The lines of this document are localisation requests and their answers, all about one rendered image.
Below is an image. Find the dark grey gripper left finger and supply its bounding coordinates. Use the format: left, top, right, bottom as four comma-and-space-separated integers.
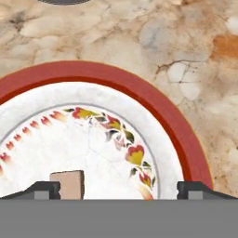
0, 180, 61, 201

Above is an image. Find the dark grey round object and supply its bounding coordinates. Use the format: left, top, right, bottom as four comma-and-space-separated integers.
36, 0, 91, 6

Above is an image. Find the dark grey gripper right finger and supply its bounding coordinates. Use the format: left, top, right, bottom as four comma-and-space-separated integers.
177, 180, 238, 201

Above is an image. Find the light brown dessert block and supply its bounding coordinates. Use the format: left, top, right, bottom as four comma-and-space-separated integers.
49, 169, 86, 201

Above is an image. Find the red-rimmed white floral plate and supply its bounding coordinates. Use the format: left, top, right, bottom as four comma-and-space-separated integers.
0, 59, 214, 201

